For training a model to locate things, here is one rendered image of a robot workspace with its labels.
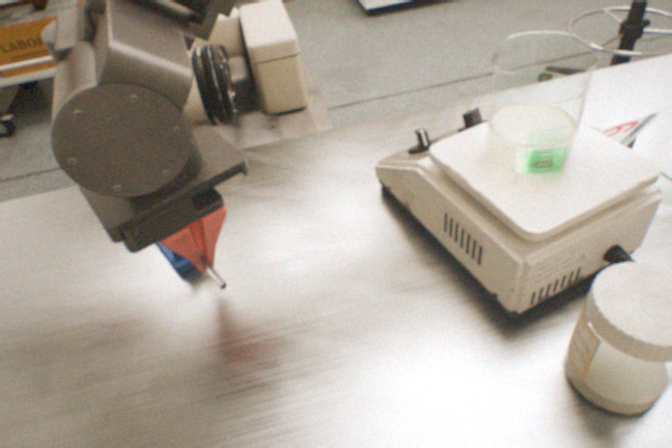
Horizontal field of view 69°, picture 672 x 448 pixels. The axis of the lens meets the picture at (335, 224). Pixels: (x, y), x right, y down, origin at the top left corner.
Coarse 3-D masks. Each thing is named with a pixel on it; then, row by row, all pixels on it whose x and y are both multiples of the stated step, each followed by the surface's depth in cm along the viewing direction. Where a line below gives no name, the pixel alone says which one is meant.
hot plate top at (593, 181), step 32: (480, 128) 40; (448, 160) 37; (480, 160) 37; (576, 160) 35; (608, 160) 35; (640, 160) 35; (480, 192) 34; (512, 192) 34; (544, 192) 33; (576, 192) 33; (608, 192) 33; (512, 224) 32; (544, 224) 31
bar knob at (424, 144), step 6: (414, 132) 46; (420, 132) 43; (426, 132) 43; (420, 138) 43; (426, 138) 43; (420, 144) 44; (426, 144) 43; (414, 150) 44; (420, 150) 44; (426, 150) 44
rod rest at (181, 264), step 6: (162, 246) 45; (168, 252) 45; (174, 252) 43; (168, 258) 44; (174, 258) 44; (180, 258) 44; (174, 264) 43; (180, 264) 43; (186, 264) 43; (192, 264) 44; (180, 270) 43; (186, 270) 44
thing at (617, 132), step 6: (636, 120) 48; (642, 120) 47; (612, 126) 50; (618, 126) 49; (624, 126) 48; (630, 126) 47; (606, 132) 50; (612, 132) 48; (618, 132) 47; (624, 132) 46; (612, 138) 47; (618, 138) 46
